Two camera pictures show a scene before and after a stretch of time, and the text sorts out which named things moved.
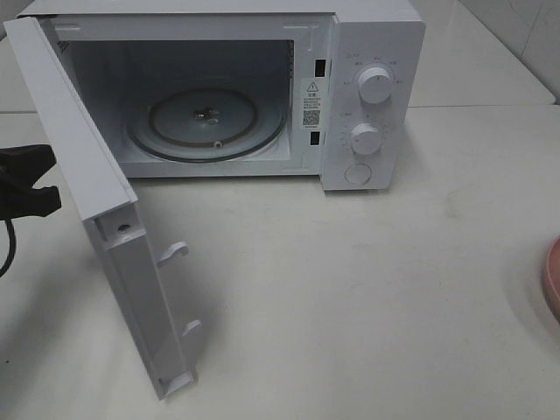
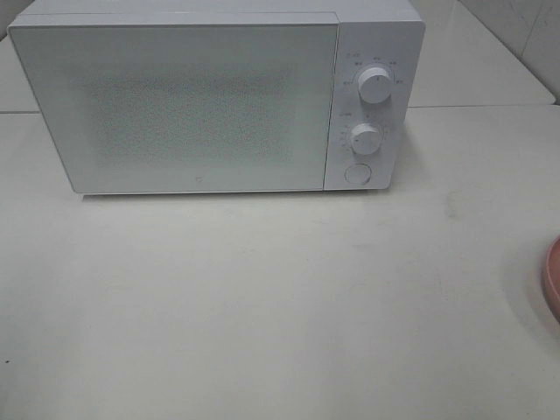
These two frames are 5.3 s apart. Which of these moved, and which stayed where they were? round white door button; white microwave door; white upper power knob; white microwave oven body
Moved: white microwave door
Stayed: white microwave oven body; white upper power knob; round white door button
